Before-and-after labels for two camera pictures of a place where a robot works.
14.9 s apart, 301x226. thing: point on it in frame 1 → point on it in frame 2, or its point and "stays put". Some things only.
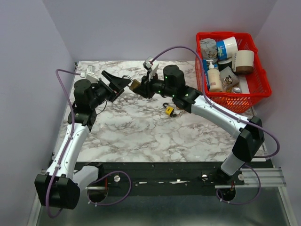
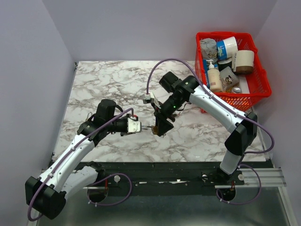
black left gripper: x=115 y=88 → x=123 y=134
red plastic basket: x=258 y=79 stays put
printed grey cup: x=227 y=78 stays put
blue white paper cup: x=227 y=48 stays put
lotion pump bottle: x=214 y=78 stays put
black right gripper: x=145 y=89 → x=161 y=116
